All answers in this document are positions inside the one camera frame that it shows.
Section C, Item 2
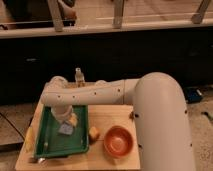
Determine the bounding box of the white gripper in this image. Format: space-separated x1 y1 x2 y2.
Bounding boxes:
51 106 78 127

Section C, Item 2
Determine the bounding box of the blue grey sponge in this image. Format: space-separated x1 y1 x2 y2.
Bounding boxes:
59 123 73 135

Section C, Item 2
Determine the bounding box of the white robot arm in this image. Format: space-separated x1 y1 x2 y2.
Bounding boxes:
41 72 196 171

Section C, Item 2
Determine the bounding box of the green plastic tray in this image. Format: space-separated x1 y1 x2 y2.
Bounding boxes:
34 106 89 158

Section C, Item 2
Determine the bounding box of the clear small bottle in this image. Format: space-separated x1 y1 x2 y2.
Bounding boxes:
75 68 85 87

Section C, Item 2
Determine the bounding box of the yellow bread piece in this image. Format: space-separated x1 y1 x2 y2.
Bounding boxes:
89 126 100 141

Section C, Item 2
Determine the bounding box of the yellow corn cob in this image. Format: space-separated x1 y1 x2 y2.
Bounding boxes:
25 127 34 152

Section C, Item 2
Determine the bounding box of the metal spoon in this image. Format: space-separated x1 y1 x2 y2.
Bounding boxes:
28 157 46 164

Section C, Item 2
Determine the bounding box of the orange plastic bowl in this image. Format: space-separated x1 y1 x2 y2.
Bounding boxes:
103 125 134 158

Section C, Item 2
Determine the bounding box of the blue box on floor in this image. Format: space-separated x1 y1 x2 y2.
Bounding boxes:
184 88 203 103

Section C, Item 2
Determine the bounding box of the black cable on floor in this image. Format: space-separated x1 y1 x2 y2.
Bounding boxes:
0 112 26 141

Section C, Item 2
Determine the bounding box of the white railing frame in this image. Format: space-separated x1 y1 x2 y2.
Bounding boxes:
0 0 213 39

